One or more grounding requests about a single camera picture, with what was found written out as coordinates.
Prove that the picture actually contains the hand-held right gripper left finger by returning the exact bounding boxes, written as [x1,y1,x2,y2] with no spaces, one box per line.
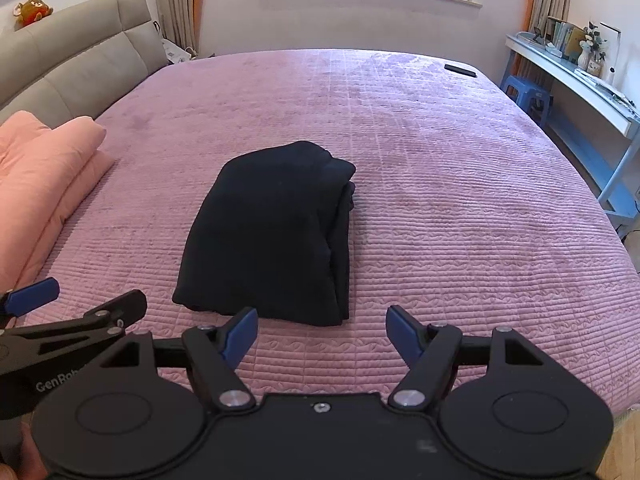
[97,307,260,409]

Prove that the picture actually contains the white picture frame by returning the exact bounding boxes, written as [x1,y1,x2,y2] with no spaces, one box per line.
[597,22,624,87]

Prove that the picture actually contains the row of books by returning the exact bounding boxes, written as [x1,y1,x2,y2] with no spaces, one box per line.
[544,15,587,59]

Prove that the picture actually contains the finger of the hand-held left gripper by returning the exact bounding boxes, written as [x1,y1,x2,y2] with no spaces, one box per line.
[0,277,61,331]
[0,289,149,379]

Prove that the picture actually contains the white vase with flowers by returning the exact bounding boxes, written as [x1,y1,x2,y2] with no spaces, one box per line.
[575,22,609,72]

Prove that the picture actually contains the person's left hand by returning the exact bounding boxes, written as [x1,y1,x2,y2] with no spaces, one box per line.
[0,422,50,480]

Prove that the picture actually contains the beige and orange curtain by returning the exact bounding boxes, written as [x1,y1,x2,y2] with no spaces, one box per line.
[521,0,574,57]
[149,0,207,59]

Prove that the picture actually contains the folded pink quilt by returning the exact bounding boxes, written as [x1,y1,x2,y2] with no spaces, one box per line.
[0,110,116,292]

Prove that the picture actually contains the white paper bag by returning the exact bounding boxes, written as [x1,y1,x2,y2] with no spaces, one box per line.
[161,36,199,66]

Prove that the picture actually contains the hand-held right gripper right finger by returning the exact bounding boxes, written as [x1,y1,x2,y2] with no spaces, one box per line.
[385,304,549,409]

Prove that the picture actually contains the pink quilted bedspread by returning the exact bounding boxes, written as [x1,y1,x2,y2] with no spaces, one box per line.
[0,48,640,418]

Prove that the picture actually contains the blue plastic stool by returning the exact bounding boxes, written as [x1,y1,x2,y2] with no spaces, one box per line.
[499,75,554,127]

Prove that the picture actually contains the brown teddy bear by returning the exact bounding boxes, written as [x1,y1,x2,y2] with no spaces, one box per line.
[12,0,55,30]

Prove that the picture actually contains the beige padded headboard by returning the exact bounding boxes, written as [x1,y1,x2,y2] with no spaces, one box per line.
[0,0,169,127]

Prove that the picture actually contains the papers on desk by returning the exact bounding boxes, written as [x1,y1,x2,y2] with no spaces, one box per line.
[574,67,640,122]

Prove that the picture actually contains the white and blue desk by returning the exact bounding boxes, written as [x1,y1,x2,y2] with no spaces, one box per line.
[504,32,640,222]

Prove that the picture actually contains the black garment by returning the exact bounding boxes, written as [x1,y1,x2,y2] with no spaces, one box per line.
[172,140,357,326]

